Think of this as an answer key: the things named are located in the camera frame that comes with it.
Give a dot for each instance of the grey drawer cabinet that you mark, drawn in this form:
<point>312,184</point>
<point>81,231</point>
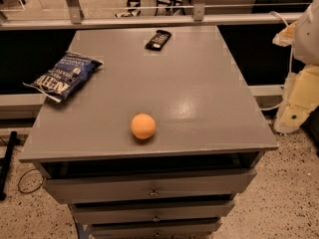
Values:
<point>206,116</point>

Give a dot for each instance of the top grey drawer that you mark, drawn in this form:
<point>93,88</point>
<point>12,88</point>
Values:
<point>149,186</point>

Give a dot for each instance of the grey metal railing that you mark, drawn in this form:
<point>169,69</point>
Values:
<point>94,14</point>

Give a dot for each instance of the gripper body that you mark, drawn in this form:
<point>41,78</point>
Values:
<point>308,37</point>

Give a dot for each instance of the blue chip bag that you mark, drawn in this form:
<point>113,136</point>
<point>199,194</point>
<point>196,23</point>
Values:
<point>68,75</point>

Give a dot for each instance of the bottom grey drawer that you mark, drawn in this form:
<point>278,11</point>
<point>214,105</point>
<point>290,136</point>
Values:
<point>154,230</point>

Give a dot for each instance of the orange ball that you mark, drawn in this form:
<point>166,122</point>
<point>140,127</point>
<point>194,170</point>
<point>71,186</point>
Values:
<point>143,126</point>

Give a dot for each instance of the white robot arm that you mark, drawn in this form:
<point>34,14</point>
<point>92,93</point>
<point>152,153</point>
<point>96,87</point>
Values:
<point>304,36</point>

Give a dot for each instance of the black snack bar wrapper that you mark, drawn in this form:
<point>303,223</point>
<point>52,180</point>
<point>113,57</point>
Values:
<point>157,42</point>

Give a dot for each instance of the middle grey drawer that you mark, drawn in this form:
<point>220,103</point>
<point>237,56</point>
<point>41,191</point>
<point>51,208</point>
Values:
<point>153,212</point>

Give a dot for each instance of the black stand leg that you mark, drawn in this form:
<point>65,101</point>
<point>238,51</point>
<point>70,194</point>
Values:
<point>5,162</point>

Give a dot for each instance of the grey drawer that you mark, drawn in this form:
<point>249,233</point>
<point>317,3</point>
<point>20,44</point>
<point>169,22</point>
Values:
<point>154,230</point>
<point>149,186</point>
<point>153,212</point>

